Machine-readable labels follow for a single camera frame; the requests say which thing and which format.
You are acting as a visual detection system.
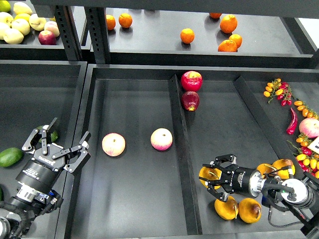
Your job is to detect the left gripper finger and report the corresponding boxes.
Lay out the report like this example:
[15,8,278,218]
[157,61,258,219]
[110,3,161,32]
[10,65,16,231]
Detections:
[21,118,57,155]
[51,131,91,174]

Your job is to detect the light green avocado left edge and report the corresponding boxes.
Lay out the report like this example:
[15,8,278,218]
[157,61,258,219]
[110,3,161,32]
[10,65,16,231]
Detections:
[0,147,23,167]

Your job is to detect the pink apple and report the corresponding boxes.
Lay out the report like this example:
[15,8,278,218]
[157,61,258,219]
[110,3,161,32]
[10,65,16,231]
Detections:
[151,128,173,151]
[102,133,126,157]

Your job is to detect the cherry tomato bunch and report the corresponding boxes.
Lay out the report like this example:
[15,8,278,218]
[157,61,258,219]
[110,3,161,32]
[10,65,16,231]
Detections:
[263,78,294,107]
[288,133,319,179]

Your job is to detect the pink peach on shelf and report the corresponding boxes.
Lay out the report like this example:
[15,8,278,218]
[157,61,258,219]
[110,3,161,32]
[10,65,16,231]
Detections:
[44,21,60,38]

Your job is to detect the pink apple left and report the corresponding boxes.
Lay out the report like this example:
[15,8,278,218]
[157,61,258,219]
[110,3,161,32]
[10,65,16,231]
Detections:
[102,133,126,157]

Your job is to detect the lower cherry tomato bunch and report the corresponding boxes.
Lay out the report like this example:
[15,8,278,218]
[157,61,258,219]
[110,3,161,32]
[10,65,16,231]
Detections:
[288,133,319,179]

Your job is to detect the green avocado upper left tray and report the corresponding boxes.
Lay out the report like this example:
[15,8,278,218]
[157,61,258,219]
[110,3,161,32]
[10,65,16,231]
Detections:
[37,125,59,142]

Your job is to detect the yellow lemon on shelf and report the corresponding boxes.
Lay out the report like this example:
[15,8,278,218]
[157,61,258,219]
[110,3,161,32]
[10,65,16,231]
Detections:
[14,13,31,22]

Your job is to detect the yellow pear bottom right of group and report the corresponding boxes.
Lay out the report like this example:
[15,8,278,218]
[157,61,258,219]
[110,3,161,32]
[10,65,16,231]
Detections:
[238,198,261,224]

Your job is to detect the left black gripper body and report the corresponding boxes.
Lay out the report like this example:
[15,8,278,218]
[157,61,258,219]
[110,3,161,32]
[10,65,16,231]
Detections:
[32,143,75,172]

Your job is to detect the black shelf post left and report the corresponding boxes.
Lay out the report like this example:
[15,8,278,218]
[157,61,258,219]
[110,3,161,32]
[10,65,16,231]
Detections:
[54,5,83,61]

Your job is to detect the black shelf post right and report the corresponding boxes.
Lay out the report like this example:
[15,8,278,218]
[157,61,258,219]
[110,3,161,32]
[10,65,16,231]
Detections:
[84,6,111,64]

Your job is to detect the pale apple middle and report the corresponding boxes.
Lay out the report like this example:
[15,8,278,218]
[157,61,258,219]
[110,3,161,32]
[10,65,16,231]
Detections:
[11,19,30,36]

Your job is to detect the black shelf post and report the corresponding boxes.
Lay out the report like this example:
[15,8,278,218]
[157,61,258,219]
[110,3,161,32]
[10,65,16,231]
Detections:
[54,5,83,61]
[84,6,111,64]

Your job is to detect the white label card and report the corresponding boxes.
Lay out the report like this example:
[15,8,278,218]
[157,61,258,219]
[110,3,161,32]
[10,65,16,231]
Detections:
[308,137,319,154]

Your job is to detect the pink peach right edge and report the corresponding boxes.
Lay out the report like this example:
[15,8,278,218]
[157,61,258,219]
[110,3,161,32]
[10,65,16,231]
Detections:
[299,118,319,138]

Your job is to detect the pale apple left edge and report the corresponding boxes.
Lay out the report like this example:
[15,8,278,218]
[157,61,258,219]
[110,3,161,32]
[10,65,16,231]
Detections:
[0,22,10,40]

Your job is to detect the orange front on shelf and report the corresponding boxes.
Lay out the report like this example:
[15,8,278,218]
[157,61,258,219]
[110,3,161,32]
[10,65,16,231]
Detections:
[218,39,238,52]

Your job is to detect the pale apple front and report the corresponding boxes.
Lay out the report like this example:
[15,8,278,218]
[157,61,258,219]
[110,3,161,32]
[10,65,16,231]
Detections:
[3,28,24,44]

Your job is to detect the upper cherry tomato bunch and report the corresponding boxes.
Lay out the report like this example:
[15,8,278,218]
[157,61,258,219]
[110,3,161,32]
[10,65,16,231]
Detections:
[263,78,294,107]

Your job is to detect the bright red apple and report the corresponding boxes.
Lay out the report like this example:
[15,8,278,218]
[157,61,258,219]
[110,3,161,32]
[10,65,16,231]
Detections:
[181,71,203,92]

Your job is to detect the red chili pepper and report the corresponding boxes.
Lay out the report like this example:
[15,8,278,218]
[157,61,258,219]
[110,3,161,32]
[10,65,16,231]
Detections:
[286,108,298,135]

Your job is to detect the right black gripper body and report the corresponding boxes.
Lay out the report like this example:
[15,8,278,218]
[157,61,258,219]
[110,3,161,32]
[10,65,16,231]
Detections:
[216,165,237,193]

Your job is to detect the black middle divided tray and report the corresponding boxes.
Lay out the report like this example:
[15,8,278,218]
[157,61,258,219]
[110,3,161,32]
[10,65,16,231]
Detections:
[64,64,319,239]

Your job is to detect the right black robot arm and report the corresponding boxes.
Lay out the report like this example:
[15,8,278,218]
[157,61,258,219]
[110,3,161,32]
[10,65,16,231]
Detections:
[198,154,319,239]

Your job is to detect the dark avocado left edge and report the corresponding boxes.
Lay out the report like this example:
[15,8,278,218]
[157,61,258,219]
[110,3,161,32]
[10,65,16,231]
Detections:
[0,186,4,201]

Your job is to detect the dark red apple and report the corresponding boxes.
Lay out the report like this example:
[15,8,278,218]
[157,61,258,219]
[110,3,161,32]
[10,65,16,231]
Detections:
[181,91,200,112]

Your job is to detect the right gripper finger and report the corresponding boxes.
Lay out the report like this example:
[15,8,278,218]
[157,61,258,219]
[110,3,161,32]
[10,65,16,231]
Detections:
[202,154,236,174]
[198,176,230,203]

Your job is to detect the pale apple with stem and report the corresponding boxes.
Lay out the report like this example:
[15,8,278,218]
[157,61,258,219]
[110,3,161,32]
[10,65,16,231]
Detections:
[29,13,47,31]

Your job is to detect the pale apple left top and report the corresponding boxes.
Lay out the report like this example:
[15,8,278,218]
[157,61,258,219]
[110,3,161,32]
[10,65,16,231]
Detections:
[0,12,14,27]

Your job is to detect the orange right on shelf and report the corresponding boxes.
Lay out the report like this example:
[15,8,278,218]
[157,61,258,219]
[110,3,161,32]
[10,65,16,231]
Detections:
[229,34,243,48]

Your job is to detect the orange cherry tomato sprig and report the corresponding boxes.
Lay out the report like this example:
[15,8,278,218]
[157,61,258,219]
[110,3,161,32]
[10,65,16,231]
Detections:
[294,100,319,120]

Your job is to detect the orange centre of shelf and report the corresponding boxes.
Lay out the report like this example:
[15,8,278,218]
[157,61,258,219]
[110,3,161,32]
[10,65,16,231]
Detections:
[180,28,195,44]

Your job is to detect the yellow pear under gripper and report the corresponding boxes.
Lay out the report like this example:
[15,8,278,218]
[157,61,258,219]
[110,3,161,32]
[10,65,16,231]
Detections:
[256,163,277,178]

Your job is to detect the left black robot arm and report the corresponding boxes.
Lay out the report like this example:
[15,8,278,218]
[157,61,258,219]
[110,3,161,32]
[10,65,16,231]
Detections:
[0,120,91,239]

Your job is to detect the red apple on shelf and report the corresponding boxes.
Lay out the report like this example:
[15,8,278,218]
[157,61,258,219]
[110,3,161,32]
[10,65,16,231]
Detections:
[38,30,56,45]

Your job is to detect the yellow pear bottom left of group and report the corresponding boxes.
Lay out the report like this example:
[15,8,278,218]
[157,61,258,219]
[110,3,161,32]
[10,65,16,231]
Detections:
[214,196,239,221]

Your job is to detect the pink apple centre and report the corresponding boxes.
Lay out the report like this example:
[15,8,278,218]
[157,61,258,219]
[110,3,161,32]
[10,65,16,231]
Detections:
[151,128,173,151]

